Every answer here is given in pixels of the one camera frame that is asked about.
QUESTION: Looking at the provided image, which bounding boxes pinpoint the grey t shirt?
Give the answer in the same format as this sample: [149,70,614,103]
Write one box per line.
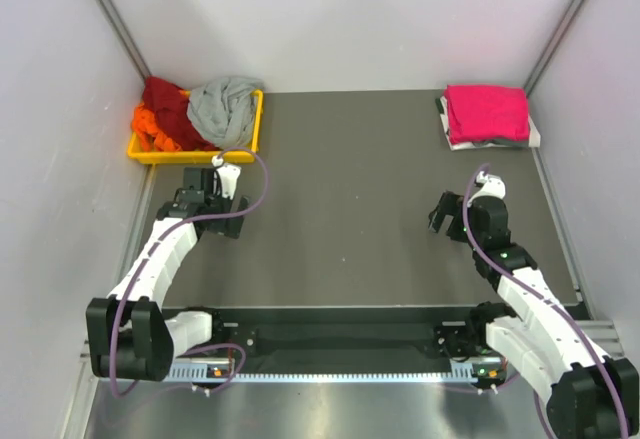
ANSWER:
[187,76,263,149]

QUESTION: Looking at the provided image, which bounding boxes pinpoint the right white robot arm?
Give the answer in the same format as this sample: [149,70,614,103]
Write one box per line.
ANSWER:
[429,191,639,438]

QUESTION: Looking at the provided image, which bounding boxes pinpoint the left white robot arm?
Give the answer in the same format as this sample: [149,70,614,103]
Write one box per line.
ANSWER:
[85,163,249,381]

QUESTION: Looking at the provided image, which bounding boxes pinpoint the yellow plastic bin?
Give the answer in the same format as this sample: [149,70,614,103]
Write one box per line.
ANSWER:
[126,89,264,165]

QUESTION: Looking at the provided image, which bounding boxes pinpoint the dark red t shirt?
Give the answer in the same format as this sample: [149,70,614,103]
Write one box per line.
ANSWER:
[142,76,217,152]

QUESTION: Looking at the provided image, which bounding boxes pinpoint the folded white t shirt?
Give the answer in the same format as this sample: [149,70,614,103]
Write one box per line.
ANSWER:
[435,96,541,151]

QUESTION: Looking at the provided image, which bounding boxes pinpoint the orange t shirt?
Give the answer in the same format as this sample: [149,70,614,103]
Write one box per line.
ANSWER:
[131,102,182,153]

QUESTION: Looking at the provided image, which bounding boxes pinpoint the folded pink t shirt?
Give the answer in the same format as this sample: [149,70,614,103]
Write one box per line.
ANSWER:
[444,85,530,144]

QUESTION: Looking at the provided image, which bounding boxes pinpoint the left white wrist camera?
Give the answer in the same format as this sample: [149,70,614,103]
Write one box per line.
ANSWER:
[211,154,242,200]

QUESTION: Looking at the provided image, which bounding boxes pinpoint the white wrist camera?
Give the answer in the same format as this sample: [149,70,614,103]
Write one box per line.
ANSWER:
[469,171,506,204]
[211,154,242,200]

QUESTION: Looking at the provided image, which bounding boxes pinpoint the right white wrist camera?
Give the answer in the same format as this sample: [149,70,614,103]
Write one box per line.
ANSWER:
[469,171,506,204]

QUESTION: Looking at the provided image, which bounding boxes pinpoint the slotted cable duct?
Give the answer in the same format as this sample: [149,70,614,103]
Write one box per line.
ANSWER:
[164,357,506,385]

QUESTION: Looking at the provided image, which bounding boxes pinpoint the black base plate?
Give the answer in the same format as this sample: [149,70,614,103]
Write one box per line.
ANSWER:
[169,305,531,374]

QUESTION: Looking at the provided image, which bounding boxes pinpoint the aluminium frame rail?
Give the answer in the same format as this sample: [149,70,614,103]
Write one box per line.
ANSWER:
[577,320,625,359]

